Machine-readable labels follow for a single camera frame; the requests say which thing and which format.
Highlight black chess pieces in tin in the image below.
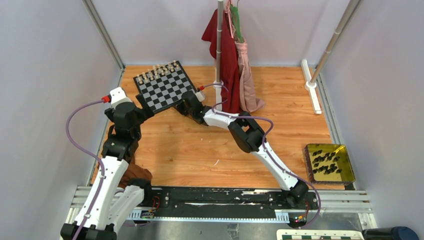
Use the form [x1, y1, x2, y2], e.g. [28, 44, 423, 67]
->
[311, 149, 343, 175]

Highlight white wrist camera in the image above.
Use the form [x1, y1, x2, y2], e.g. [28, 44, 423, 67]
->
[109, 87, 132, 109]
[195, 91, 206, 102]

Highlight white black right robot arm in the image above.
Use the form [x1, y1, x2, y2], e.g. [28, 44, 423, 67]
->
[173, 91, 309, 209]

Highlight white centre rack foot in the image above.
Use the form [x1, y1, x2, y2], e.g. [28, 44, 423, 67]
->
[212, 80, 224, 111]

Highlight black white chessboard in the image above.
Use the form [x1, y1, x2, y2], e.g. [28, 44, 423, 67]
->
[133, 68, 196, 114]

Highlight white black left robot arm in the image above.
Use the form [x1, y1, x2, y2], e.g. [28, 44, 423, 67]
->
[60, 87, 154, 240]

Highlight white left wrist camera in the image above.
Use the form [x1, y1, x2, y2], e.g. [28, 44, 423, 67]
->
[109, 87, 132, 109]

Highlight silver rack pole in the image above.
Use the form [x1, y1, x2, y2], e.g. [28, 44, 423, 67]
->
[214, 0, 224, 84]
[310, 0, 362, 84]

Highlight white rack foot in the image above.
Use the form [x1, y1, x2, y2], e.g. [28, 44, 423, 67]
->
[300, 59, 322, 115]
[212, 80, 224, 111]

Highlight dark red hanging shirt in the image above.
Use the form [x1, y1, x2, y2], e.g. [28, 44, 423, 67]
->
[201, 10, 241, 114]

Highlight silver centre rack pole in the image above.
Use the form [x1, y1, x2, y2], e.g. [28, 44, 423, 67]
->
[214, 0, 224, 84]

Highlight yellow metal tin tray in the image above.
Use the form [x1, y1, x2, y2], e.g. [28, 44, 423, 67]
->
[303, 143, 356, 186]

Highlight green white chessboard box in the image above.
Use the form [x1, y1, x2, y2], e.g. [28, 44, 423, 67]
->
[276, 229, 364, 240]

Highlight green clothes hanger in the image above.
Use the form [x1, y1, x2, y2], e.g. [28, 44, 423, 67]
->
[229, 3, 244, 44]

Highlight silver right rack pole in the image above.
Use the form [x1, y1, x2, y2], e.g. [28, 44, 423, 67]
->
[310, 0, 362, 84]

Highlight brown crumpled cloth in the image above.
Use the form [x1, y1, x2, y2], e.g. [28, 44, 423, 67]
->
[118, 156, 153, 189]

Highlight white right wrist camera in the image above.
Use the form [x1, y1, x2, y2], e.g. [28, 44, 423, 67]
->
[195, 91, 206, 102]

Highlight cream chess pieces row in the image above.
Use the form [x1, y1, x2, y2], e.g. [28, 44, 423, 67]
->
[133, 60, 185, 85]

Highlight pink hanging garment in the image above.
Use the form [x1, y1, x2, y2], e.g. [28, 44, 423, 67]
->
[224, 0, 266, 113]

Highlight white right rack foot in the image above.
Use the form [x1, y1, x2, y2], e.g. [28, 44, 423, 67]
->
[300, 59, 322, 115]

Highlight dark blue cylinder object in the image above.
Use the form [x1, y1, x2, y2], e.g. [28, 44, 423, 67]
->
[361, 226, 420, 240]

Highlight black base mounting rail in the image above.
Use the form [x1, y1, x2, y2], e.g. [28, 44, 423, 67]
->
[137, 186, 319, 222]

